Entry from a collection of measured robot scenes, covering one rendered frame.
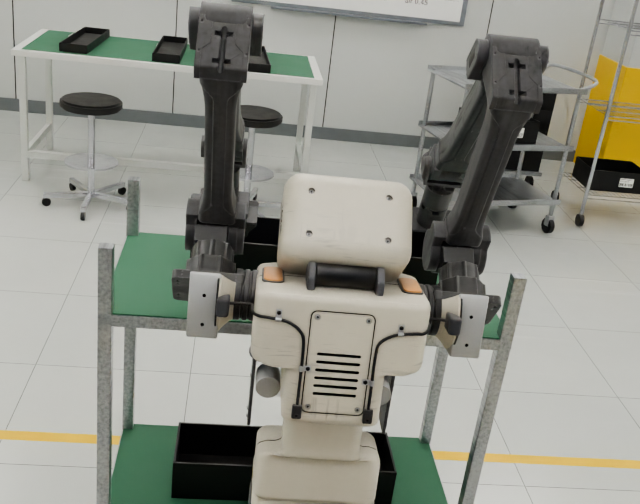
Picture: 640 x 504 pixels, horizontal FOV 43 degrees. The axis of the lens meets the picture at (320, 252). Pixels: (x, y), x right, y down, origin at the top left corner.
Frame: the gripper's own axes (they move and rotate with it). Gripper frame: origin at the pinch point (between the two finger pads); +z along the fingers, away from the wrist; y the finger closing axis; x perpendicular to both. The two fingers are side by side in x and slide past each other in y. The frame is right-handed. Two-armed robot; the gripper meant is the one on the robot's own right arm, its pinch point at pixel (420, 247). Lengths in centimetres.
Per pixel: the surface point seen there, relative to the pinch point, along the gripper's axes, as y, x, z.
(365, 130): -43, -386, 306
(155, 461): 58, 18, 77
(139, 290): 61, 7, 16
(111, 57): 130, -273, 171
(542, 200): -137, -236, 217
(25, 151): 180, -243, 225
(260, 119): 41, -231, 170
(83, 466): 86, -1, 125
